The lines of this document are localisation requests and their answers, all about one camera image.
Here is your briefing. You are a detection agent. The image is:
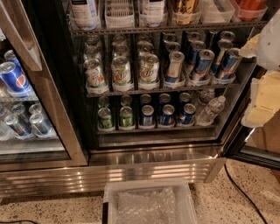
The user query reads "white bottle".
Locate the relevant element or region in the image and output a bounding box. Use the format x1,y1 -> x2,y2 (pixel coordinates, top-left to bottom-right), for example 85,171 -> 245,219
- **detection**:
138,0 -> 166,27
70,0 -> 97,31

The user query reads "right red bull can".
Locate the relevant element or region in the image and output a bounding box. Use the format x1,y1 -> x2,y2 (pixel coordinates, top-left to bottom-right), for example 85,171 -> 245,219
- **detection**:
215,48 -> 242,80

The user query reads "blue pepsi can middle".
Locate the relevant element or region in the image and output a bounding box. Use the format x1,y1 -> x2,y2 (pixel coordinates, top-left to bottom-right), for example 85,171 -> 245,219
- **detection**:
159,104 -> 175,126

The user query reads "front right 7up can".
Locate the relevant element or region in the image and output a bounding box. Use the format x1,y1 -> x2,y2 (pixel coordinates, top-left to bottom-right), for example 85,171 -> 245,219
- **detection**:
139,53 -> 159,84

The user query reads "7up can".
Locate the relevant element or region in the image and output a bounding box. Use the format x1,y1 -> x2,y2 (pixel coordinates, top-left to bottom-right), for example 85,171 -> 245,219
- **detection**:
84,59 -> 105,88
111,56 -> 131,86
139,53 -> 159,84

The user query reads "black power cable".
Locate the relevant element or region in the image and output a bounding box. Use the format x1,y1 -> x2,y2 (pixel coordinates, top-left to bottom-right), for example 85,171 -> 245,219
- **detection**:
223,164 -> 270,224

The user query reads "green can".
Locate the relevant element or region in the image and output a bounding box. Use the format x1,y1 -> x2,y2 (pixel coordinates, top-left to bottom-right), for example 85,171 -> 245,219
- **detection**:
120,106 -> 133,128
98,108 -> 113,129

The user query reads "silver can behind glass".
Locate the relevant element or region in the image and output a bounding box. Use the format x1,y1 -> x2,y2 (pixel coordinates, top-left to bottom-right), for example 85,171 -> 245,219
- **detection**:
30,113 -> 52,135

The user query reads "green can front left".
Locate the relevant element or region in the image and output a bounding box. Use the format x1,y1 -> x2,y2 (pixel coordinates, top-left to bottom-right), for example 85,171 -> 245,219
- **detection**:
98,108 -> 113,129

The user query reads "front water bottle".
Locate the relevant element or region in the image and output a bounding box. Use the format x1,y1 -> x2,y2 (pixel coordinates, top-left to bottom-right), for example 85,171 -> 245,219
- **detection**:
197,95 -> 226,126

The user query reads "bubble wrap sheet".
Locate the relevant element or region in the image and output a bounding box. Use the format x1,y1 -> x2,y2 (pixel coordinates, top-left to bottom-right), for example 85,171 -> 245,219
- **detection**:
116,186 -> 179,224

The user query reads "green can front right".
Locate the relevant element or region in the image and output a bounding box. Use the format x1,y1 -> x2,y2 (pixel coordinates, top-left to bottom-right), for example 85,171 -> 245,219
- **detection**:
120,106 -> 133,128

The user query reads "white bottle top middle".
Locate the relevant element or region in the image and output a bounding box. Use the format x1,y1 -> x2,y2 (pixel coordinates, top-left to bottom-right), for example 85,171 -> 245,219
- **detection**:
138,0 -> 166,27

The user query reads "stainless steel fridge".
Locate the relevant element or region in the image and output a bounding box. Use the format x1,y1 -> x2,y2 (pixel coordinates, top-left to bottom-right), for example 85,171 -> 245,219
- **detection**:
0,0 -> 280,200

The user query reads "white red bull can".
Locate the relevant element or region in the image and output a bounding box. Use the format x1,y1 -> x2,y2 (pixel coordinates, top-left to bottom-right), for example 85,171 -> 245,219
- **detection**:
165,51 -> 185,83

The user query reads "empty white basket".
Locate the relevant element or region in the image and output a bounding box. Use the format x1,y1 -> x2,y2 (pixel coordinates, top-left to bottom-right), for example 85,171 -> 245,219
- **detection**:
105,0 -> 135,29

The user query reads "blue pepsi can left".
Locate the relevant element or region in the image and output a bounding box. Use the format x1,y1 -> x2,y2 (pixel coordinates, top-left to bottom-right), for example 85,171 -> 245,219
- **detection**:
140,105 -> 154,126

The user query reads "left glass fridge door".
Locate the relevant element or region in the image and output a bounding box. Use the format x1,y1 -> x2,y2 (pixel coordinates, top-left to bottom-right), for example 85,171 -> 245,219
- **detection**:
0,0 -> 89,173

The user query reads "blue pepsi can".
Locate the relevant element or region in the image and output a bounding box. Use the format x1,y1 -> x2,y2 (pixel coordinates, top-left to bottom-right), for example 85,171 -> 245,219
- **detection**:
159,104 -> 175,126
140,105 -> 154,126
178,103 -> 196,124

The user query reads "open right fridge door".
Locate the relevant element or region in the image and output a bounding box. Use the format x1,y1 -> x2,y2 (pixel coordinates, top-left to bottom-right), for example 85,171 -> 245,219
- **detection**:
222,110 -> 280,171

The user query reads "clear plastic bin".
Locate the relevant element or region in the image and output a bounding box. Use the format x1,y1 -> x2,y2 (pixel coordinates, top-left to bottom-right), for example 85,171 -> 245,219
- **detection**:
102,178 -> 198,224

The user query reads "gold black can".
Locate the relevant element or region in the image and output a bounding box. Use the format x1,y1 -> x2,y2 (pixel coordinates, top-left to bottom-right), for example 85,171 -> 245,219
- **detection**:
171,0 -> 201,25

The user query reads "front left 7up can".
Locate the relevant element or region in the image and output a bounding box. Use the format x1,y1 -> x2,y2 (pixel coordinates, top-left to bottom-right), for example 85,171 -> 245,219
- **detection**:
84,59 -> 105,88

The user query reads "front middle 7up can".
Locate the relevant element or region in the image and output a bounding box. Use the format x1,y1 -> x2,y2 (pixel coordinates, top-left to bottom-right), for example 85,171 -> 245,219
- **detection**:
111,56 -> 131,86

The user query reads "blue pepsi can right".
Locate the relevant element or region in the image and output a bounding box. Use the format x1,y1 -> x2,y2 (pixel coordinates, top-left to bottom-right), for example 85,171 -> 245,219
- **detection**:
178,103 -> 196,124

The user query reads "large pepsi can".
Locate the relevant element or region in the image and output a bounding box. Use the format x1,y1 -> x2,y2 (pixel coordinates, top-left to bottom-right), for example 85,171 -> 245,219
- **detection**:
0,61 -> 31,93

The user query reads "blue can behind glass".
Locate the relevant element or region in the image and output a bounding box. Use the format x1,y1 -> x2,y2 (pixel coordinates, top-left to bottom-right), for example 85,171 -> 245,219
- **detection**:
4,114 -> 32,137

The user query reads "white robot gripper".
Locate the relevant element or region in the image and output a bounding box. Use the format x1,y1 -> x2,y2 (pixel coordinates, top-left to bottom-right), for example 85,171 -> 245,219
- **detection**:
240,9 -> 280,128

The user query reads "white bottle top left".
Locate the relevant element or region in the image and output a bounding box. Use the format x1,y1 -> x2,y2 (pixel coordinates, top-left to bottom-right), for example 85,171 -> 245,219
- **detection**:
70,0 -> 97,31

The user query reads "blue red bull can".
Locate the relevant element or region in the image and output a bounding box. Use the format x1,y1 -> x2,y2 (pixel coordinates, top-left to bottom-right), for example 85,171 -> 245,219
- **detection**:
191,49 -> 214,81

